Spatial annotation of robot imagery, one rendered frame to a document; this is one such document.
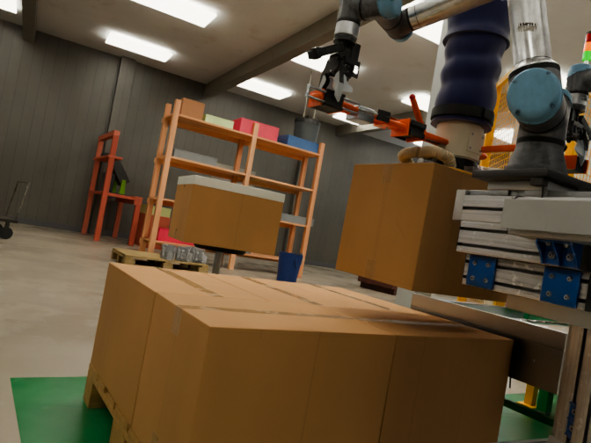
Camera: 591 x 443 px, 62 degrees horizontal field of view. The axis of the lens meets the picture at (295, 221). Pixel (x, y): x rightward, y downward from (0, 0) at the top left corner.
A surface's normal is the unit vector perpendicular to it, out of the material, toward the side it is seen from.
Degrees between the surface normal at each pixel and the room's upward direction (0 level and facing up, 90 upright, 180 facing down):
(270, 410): 90
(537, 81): 97
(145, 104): 90
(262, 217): 90
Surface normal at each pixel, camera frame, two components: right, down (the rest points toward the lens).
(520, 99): -0.55, 0.01
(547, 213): -0.86, -0.16
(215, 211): 0.45, 0.06
